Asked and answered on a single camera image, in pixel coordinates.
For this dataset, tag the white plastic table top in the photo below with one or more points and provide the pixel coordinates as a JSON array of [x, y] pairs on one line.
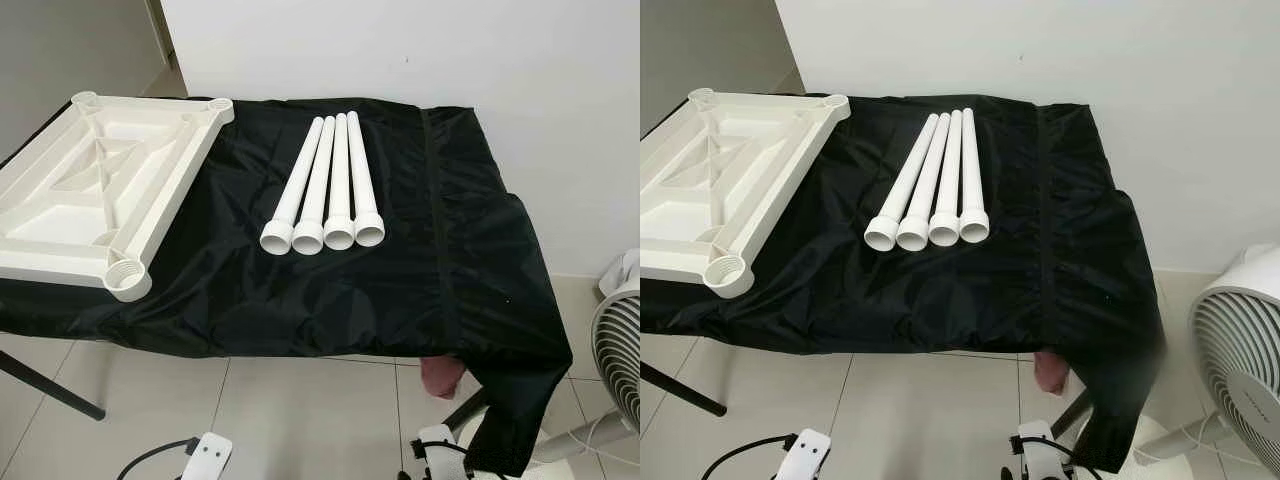
[[690, 210], [60, 215]]

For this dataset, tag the white plastic table leg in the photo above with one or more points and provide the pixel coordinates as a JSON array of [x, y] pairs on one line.
[[949, 180], [340, 185], [928, 185], [971, 175], [905, 185], [317, 185], [295, 190], [362, 180]]

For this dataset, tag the white floor fan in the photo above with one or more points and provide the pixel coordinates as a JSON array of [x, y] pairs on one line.
[[1240, 350], [620, 350]]

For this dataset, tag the black cloth table cover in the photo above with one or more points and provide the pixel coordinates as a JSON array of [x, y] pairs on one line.
[[1000, 280], [450, 250]]

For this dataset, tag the pink cushion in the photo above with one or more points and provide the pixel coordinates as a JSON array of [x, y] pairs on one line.
[[442, 375], [1050, 372]]

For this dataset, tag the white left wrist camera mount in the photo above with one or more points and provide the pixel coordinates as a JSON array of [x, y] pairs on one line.
[[210, 458], [805, 455]]

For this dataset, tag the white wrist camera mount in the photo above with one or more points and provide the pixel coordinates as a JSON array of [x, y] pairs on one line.
[[440, 465], [805, 455], [1040, 462], [210, 458]]

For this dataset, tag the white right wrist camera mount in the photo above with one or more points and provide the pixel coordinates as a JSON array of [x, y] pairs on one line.
[[440, 465], [1040, 462]]

